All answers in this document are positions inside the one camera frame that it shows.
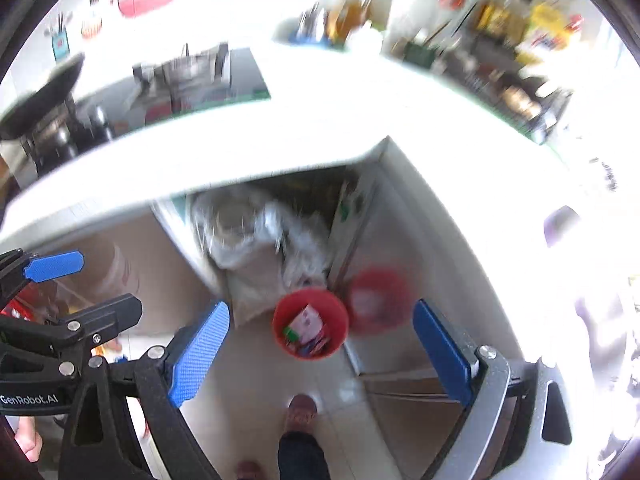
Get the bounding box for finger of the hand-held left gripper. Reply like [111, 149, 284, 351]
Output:
[0, 250, 85, 306]
[0, 294, 143, 356]

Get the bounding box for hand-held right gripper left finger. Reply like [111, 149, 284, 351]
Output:
[59, 301, 232, 480]

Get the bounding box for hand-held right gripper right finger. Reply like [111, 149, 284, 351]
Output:
[412, 299, 576, 480]

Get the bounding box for red bin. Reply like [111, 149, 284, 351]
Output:
[272, 287, 349, 359]

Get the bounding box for green white carton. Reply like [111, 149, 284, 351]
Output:
[284, 305, 323, 346]

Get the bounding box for clear purple-label bottle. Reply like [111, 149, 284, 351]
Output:
[544, 206, 583, 248]

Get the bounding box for person's left hand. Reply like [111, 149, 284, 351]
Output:
[14, 414, 43, 463]

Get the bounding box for white plastic bucket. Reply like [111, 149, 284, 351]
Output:
[85, 242, 141, 306]

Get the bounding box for red box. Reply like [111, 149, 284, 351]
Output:
[0, 295, 31, 321]

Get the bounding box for stainless cabinet door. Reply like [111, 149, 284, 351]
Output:
[327, 145, 516, 480]

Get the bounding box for person's dark trouser leg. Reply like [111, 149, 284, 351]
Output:
[277, 430, 331, 480]

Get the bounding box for clear plastic bags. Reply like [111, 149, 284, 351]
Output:
[192, 185, 331, 321]

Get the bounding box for black wok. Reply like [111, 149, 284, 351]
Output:
[0, 52, 86, 138]

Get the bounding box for black gas stove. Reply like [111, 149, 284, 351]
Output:
[20, 47, 271, 171]

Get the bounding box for ginger root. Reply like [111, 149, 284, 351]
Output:
[502, 87, 541, 118]

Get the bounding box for dark utensil cup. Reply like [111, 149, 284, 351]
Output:
[400, 35, 438, 68]

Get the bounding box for blue saucer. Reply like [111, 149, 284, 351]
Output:
[287, 30, 331, 46]

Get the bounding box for yellow detergent bottle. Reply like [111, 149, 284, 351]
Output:
[517, 2, 583, 63]

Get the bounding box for steel teapot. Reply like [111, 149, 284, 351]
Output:
[297, 2, 326, 41]

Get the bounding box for glass oil jar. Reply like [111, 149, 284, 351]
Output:
[327, 0, 376, 43]

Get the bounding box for black wire rack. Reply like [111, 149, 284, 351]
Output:
[435, 0, 573, 146]

